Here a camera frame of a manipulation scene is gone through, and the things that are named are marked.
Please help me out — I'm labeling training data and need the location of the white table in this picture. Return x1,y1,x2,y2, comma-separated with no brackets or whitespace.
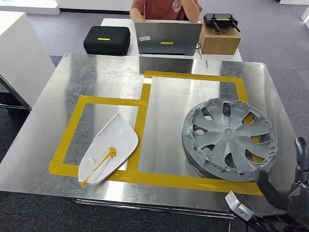
100,17,243,63

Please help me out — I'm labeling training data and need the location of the white cabinet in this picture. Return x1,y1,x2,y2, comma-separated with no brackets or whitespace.
0,11,57,109

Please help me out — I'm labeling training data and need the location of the yellow bench tape outline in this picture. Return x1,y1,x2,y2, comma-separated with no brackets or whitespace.
48,70,264,197

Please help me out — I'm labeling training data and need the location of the white plastic panel part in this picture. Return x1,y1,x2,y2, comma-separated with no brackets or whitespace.
78,112,139,186

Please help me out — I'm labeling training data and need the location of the grey laptop yellow sticker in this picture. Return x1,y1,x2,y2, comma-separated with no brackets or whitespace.
134,21,203,57

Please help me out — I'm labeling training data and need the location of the brown cardboard box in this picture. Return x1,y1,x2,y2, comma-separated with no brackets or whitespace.
199,20,242,56

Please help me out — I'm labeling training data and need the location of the black wifi router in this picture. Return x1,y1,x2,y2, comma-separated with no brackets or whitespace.
203,13,241,34

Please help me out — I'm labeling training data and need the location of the person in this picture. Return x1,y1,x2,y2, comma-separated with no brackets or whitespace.
129,0,203,24

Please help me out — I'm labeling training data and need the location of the black case yellow label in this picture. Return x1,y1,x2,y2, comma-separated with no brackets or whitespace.
83,26,131,57

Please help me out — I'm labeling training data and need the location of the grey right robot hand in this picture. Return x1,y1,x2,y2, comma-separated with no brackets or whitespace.
255,136,309,226

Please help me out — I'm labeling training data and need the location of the grey plastic wheel hubcap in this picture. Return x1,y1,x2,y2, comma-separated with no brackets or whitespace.
182,98,278,183

